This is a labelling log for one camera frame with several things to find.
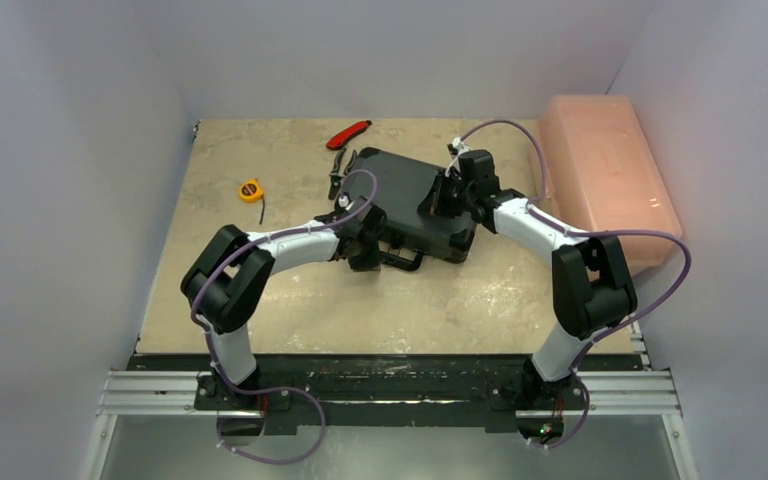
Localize black poker set case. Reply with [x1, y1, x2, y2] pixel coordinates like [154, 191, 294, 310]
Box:
[337, 147, 476, 272]

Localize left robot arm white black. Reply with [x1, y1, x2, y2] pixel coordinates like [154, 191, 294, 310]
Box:
[180, 204, 387, 409]

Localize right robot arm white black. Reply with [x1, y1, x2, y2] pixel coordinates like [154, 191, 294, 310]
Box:
[419, 146, 638, 407]

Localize black pliers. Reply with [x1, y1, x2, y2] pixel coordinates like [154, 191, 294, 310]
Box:
[328, 147, 358, 200]

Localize yellow tape measure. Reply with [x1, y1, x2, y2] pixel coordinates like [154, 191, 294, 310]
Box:
[238, 178, 266, 225]

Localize pink plastic storage box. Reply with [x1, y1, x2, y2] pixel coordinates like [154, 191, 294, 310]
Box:
[530, 95, 682, 236]

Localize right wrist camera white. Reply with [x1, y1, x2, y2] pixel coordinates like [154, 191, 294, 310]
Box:
[444, 137, 472, 177]

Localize red handled knife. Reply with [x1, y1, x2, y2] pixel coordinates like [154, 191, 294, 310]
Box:
[325, 120, 373, 151]

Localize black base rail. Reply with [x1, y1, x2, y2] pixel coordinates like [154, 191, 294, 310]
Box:
[125, 352, 644, 435]

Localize aluminium frame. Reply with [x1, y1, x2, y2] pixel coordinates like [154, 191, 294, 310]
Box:
[81, 326, 699, 479]

